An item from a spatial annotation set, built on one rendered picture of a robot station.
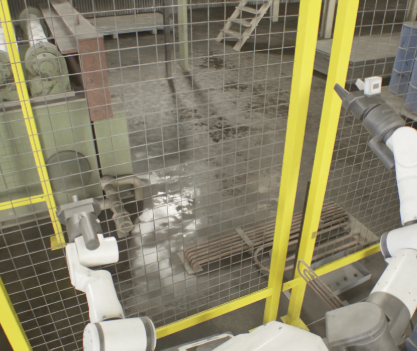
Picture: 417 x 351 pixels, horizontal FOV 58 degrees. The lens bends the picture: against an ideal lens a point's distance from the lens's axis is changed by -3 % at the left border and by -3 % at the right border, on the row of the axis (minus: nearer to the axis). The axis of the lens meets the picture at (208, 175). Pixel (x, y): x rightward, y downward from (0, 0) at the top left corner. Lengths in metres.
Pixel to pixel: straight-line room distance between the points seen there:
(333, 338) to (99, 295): 0.49
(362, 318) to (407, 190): 0.37
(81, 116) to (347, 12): 2.09
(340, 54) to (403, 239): 0.74
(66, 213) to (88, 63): 1.76
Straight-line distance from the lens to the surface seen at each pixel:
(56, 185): 3.15
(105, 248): 0.98
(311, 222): 1.79
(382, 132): 1.09
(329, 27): 9.24
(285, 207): 1.63
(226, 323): 2.34
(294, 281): 2.01
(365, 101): 1.14
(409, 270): 0.91
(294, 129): 1.45
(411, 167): 1.03
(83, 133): 3.03
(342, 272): 2.73
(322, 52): 6.29
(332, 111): 1.53
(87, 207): 1.13
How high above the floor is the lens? 1.88
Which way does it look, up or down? 32 degrees down
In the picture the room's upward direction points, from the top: straight up
